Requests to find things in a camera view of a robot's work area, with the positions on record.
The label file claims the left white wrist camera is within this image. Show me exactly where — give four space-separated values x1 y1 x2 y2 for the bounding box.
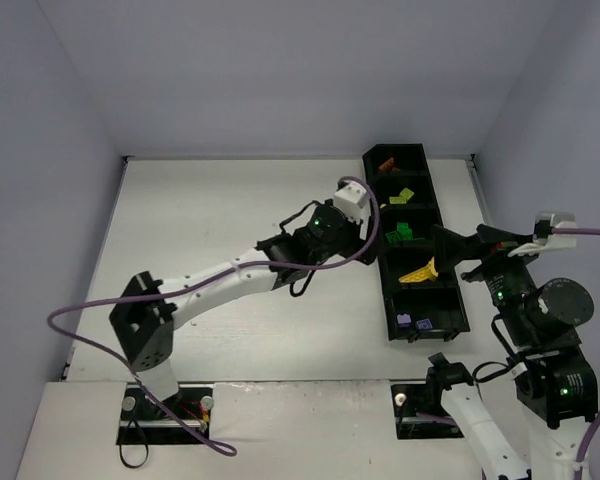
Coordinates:
332 181 370 225

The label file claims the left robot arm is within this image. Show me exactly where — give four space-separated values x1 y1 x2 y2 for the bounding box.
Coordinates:
109 197 374 402

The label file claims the dark green arch lego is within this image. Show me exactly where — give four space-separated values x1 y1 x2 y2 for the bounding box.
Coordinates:
396 222 413 240

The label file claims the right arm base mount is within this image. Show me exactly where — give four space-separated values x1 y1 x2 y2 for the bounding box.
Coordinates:
390 353 470 440

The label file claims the lime green curved lego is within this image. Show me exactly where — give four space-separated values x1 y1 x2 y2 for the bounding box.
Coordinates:
400 188 415 202

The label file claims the dark green curved lego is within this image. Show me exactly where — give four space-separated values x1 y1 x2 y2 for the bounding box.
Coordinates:
385 231 402 245

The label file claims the purple square lego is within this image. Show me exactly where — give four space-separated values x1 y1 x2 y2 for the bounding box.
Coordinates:
416 319 433 331

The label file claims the purple block lego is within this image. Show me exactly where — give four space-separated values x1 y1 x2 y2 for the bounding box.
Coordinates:
396 313 412 328

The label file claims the yellow curved lego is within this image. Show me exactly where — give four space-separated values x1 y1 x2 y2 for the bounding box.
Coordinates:
423 257 438 281

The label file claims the lime green small lego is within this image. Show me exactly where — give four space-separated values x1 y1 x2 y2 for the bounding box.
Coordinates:
389 196 407 205

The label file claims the black loop cable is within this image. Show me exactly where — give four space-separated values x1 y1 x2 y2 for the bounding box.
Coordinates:
117 419 150 469

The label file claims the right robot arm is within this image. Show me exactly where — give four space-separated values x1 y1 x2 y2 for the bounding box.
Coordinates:
427 213 600 479

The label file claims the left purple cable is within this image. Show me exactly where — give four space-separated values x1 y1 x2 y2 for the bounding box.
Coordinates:
47 175 381 459

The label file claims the black compartment bin row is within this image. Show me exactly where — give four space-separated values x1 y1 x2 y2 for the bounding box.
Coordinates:
362 144 470 343

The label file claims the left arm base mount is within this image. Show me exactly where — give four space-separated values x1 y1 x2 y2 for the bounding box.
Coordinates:
116 384 214 446

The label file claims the yellow long lego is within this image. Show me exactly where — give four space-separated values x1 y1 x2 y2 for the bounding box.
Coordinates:
398 266 428 284

